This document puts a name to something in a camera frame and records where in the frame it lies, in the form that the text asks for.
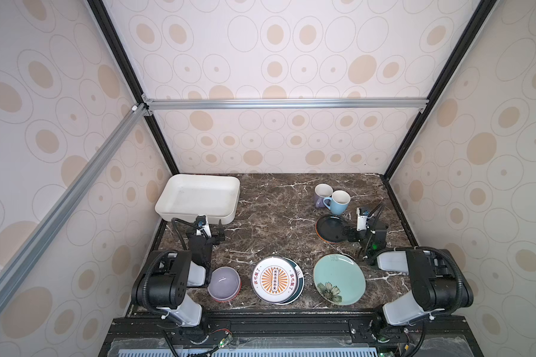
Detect green floral ceramic plate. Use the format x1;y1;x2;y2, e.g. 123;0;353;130
314;254;366;306

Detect black plate orange rim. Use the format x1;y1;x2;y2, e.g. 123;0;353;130
316;214;351;244

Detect white plate orange sunburst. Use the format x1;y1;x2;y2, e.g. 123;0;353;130
251;256;300;304

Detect purple bowl red rim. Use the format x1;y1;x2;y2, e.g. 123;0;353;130
207;266;241;302

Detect white plate dark green rim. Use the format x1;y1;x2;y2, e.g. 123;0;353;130
279;257;305;306

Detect horizontal aluminium frame bar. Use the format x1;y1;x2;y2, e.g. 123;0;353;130
132;98;429;114

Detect white plastic bin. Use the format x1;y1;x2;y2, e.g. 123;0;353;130
155;174;241;225

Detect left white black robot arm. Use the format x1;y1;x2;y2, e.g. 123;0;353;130
131;215;226;327

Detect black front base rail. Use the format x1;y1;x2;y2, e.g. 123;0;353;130
99;309;482;356

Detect purple ceramic mug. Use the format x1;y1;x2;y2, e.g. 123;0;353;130
313;184;334;208

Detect left slanted aluminium frame bar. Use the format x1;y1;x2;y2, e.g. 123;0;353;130
0;103;148;314

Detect light blue ceramic mug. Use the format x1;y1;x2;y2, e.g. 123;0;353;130
322;190;351;216

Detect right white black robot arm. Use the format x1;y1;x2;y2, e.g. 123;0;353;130
348;204;474;326

